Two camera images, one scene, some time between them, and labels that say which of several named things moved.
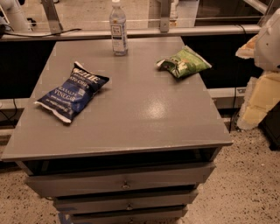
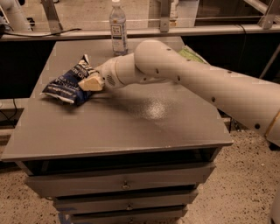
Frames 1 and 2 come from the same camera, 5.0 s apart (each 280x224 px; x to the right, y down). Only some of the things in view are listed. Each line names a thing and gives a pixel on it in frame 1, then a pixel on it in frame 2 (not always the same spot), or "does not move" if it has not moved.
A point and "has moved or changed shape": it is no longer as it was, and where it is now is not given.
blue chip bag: (68, 100) has moved or changed shape
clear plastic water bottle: (118, 29) does not move
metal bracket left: (53, 18) does not move
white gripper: (269, 48) → (107, 73)
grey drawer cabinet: (136, 151) does not move
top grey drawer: (120, 179) does not move
